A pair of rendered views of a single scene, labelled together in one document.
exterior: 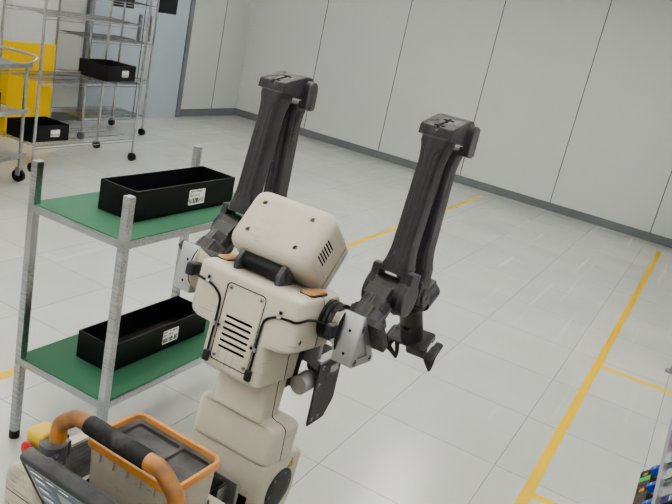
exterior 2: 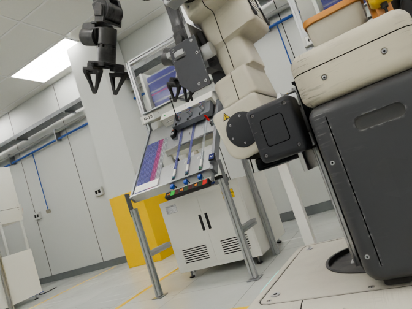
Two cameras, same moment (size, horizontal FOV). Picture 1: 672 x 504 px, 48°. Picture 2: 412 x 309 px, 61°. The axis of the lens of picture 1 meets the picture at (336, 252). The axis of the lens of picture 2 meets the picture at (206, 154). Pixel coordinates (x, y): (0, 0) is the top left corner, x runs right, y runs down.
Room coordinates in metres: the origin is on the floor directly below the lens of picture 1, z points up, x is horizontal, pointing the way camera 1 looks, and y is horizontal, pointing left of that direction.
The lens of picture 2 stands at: (1.70, 1.21, 0.58)
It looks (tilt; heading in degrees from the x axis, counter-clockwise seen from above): 6 degrees up; 271
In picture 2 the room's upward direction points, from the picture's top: 18 degrees counter-clockwise
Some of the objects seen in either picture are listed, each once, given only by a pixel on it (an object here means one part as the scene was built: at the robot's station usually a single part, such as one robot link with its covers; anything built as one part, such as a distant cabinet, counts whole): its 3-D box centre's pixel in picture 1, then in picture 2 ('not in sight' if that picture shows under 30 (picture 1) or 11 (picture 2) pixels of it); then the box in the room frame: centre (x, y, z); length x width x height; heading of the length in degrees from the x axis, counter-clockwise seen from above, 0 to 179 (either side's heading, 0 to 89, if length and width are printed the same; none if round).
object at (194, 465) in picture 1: (151, 471); (343, 38); (1.26, 0.26, 0.87); 0.23 x 0.15 x 0.11; 63
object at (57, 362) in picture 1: (150, 298); not in sight; (2.78, 0.69, 0.55); 0.91 x 0.46 x 1.10; 155
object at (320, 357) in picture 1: (280, 358); (208, 63); (1.62, 0.08, 0.99); 0.28 x 0.16 x 0.22; 63
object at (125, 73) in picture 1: (108, 70); not in sight; (7.00, 2.42, 0.82); 0.40 x 0.30 x 0.14; 161
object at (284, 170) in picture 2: not in sight; (294, 197); (1.31, -0.96, 0.39); 0.24 x 0.24 x 0.78; 65
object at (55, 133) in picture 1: (38, 129); not in sight; (6.32, 2.74, 0.29); 0.40 x 0.30 x 0.14; 155
